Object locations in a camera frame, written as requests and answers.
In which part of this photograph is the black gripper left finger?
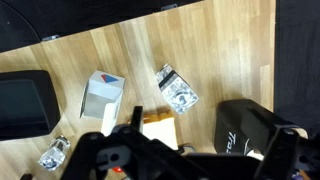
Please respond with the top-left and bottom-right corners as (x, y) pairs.
(130, 105), (145, 133)

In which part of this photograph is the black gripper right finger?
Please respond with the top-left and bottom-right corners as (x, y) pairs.
(241, 106), (278, 156)

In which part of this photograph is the metal table bracket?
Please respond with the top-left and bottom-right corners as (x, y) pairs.
(161, 3), (179, 11)
(41, 34), (61, 42)

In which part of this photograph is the white cardboard carton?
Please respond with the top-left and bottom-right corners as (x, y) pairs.
(78, 69), (126, 136)

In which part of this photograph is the black trash bin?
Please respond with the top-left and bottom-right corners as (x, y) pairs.
(214, 98), (309, 158)

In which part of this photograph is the black rectangular tray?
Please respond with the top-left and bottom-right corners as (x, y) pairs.
(0, 69), (62, 141)

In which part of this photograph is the toy bread slice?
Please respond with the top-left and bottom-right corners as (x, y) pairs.
(128, 110), (180, 151)

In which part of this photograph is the grey cable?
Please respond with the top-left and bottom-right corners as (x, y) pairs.
(177, 142), (198, 155)

